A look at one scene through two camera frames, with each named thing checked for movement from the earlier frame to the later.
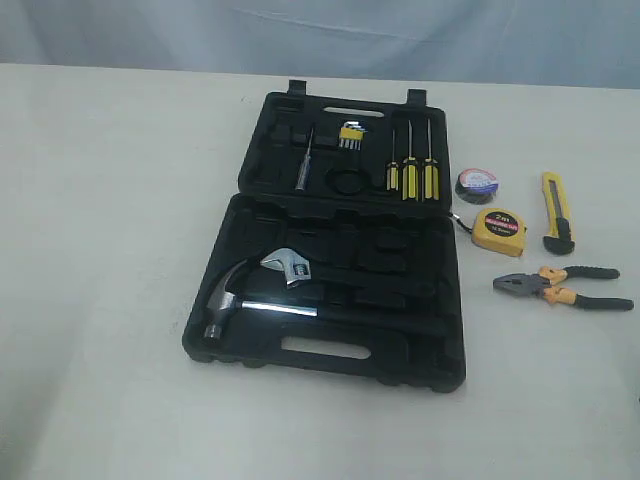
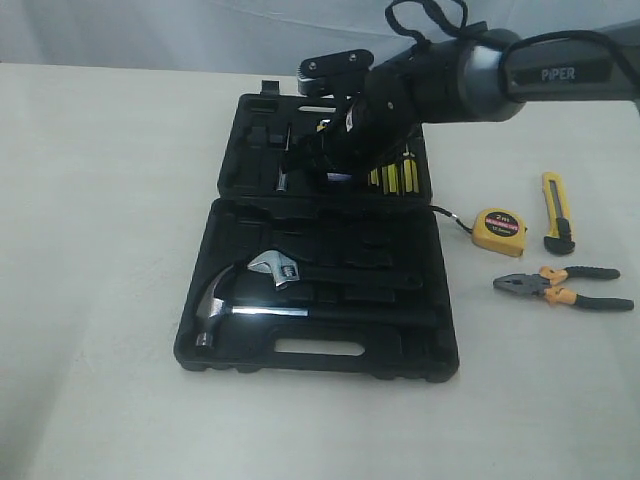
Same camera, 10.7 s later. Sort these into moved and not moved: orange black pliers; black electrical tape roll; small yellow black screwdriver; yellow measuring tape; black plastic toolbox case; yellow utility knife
Moved: black plastic toolbox case; black electrical tape roll; small yellow black screwdriver
Not moved: orange black pliers; yellow measuring tape; yellow utility knife
